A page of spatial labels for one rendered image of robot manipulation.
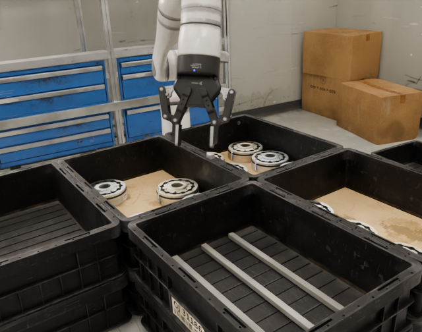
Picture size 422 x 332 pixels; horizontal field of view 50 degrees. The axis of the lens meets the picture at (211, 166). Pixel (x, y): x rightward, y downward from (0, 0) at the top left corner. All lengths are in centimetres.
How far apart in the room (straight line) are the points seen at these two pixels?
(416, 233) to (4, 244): 86
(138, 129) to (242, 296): 241
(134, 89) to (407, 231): 231
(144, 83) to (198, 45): 230
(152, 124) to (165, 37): 188
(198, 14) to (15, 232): 63
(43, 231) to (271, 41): 376
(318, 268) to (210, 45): 44
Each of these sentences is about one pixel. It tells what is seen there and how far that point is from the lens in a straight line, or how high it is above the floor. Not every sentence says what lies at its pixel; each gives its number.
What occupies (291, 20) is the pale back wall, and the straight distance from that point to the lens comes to 470.
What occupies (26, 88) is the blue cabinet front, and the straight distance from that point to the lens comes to 289.
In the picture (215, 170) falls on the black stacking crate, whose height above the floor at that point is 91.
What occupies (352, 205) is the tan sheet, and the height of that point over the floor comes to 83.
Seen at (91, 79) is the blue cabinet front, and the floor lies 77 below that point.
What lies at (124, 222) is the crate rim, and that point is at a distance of 85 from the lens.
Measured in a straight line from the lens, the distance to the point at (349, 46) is 435.
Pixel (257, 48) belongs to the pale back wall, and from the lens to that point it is 449.
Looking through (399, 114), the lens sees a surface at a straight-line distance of 398.
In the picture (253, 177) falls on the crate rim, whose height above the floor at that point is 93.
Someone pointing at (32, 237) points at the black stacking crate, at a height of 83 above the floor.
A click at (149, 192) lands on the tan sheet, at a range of 117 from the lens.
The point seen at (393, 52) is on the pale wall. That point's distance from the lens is 458.
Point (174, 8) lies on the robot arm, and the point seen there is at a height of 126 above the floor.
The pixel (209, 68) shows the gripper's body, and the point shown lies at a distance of 78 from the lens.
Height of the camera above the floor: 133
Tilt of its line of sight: 23 degrees down
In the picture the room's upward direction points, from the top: 3 degrees counter-clockwise
